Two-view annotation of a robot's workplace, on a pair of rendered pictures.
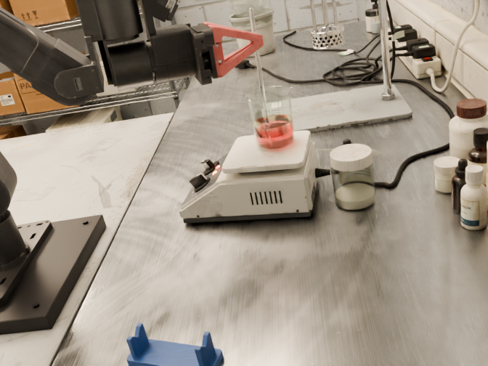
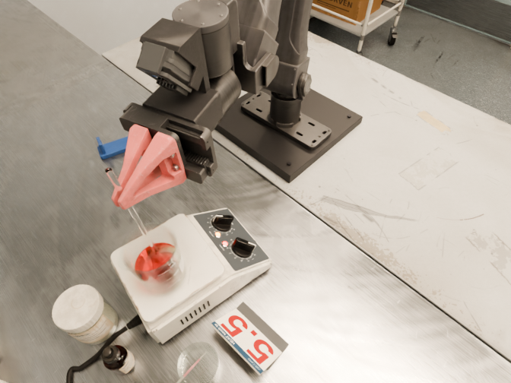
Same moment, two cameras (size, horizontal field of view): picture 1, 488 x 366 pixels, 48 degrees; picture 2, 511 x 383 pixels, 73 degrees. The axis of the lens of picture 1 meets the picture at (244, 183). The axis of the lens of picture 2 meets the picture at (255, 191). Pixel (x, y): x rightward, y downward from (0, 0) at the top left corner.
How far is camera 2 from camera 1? 0.98 m
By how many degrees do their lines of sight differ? 89
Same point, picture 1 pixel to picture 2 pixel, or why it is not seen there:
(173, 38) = (156, 95)
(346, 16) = not seen: outside the picture
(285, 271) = (109, 219)
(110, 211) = (311, 196)
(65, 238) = (280, 148)
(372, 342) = (28, 204)
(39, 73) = not seen: hidden behind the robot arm
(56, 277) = (237, 130)
